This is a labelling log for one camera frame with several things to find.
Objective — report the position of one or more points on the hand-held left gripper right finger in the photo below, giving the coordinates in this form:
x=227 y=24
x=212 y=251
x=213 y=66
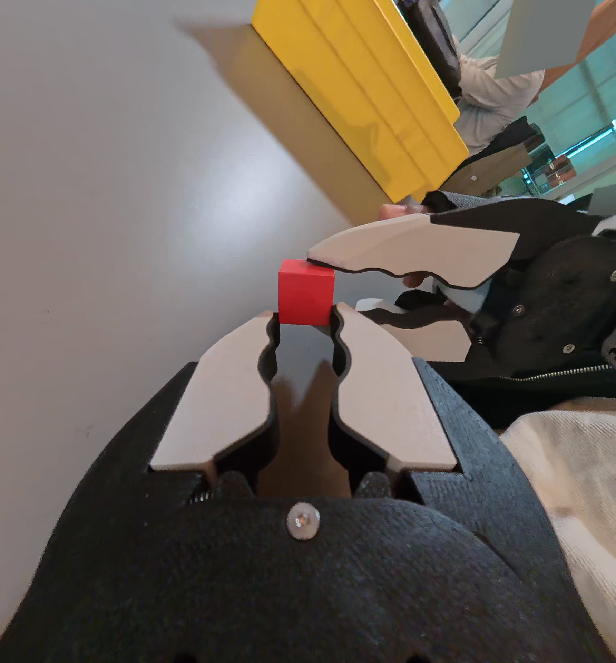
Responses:
x=385 y=404

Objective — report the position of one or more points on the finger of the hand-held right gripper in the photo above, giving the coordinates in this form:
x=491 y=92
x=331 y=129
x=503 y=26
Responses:
x=432 y=339
x=416 y=246

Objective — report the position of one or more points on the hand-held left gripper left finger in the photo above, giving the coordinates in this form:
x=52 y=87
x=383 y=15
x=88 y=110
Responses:
x=220 y=404

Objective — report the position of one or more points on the red wooden cube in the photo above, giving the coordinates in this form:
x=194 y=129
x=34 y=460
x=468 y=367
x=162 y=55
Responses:
x=305 y=295

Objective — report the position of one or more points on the grey desk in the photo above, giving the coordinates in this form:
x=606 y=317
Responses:
x=106 y=233

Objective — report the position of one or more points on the person's right hand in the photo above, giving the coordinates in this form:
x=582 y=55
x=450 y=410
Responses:
x=401 y=211

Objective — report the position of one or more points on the cardboard box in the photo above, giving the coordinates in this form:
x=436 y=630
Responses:
x=494 y=171

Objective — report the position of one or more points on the yellow plastic bin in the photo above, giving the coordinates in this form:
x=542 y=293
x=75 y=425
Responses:
x=370 y=88

